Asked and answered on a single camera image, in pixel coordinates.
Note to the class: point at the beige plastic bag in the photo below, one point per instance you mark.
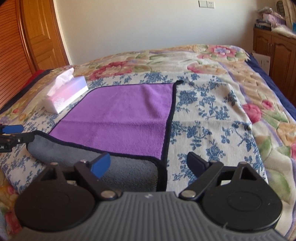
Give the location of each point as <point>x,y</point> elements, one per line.
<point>284,31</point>

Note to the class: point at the purple grey microfiber towel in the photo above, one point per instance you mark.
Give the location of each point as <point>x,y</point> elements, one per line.
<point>130,122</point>

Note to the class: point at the floral plush bed blanket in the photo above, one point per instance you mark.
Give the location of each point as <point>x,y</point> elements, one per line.
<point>44,202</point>

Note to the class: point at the pink white tissue box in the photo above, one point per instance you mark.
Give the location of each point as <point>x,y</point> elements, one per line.
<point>65,90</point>

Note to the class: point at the white cardboard box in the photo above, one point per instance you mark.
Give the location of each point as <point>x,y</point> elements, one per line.
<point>263,61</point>

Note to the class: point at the pink purple box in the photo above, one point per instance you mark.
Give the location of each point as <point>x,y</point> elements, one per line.
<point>274,19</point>

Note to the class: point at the dark stacked books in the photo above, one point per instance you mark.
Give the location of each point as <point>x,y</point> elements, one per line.
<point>264,25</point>

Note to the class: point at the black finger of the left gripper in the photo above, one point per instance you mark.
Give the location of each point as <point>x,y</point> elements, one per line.
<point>20,138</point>

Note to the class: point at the wooden low cabinet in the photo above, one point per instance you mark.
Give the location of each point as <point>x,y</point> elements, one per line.
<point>281,51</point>

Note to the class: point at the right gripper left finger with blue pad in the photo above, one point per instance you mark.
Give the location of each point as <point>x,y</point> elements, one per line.
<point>89,174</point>

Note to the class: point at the wooden room door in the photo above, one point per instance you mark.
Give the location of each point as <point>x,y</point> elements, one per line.
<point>42,34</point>

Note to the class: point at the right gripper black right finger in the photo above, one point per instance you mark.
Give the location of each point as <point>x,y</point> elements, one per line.
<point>206,173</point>

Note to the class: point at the white wall socket switch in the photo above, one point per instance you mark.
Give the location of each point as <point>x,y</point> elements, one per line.
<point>206,4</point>

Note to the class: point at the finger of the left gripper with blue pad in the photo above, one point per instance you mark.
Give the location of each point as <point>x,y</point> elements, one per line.
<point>10,129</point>

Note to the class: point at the green woven fan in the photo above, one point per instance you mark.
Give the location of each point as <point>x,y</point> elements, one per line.
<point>280,8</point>

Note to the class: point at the navy blue bed sheet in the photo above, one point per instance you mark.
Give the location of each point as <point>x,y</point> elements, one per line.
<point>289,107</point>

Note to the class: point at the wooden slatted wardrobe door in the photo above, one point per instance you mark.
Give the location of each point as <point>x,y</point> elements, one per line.
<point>16,60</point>

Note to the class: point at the red blanket at headboard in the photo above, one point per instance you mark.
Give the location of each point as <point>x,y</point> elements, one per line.
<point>34,78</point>

